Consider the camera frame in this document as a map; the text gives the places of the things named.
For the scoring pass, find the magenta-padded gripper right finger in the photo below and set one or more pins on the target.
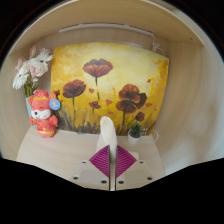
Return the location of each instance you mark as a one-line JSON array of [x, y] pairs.
[[133, 175]]

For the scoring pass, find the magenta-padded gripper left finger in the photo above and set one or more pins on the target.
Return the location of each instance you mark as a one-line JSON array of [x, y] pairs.
[[90, 175]]

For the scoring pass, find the cream white towel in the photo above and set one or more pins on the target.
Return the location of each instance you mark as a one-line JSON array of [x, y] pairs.
[[107, 133]]

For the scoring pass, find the small plant in white pot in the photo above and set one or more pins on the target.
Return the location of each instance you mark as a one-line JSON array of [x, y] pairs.
[[134, 135]]

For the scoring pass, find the red plush mouse toy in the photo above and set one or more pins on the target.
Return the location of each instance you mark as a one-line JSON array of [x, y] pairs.
[[45, 123]]

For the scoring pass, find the pale blue vase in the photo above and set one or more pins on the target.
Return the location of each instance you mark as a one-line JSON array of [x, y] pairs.
[[28, 106]]

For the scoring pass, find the yellow poppy flower painting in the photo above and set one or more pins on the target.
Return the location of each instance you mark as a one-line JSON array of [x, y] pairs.
[[113, 73]]

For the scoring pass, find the pink and white flower bouquet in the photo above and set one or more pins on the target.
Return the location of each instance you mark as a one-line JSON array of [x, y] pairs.
[[33, 68]]

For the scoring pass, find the white light bar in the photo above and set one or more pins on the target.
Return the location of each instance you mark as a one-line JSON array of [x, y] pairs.
[[106, 27]]

